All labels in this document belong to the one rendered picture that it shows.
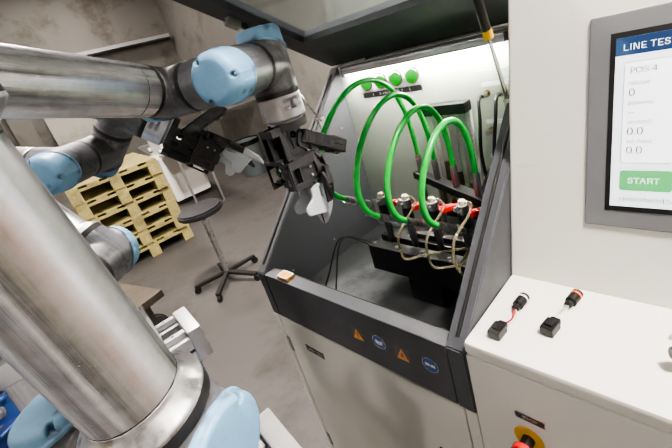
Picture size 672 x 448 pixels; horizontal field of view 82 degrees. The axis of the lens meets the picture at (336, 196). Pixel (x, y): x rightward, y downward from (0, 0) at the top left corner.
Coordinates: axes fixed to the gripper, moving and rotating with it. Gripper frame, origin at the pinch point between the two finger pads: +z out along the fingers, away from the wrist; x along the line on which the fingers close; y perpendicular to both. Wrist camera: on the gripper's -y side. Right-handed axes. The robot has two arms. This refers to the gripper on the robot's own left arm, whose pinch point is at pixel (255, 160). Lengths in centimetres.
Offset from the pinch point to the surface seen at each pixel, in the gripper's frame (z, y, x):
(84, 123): -152, -101, -725
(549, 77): 33, -25, 48
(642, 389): 48, 22, 62
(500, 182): 40, -8, 37
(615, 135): 42, -16, 56
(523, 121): 36, -19, 43
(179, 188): 23, -34, -513
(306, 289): 26.8, 25.5, -6.0
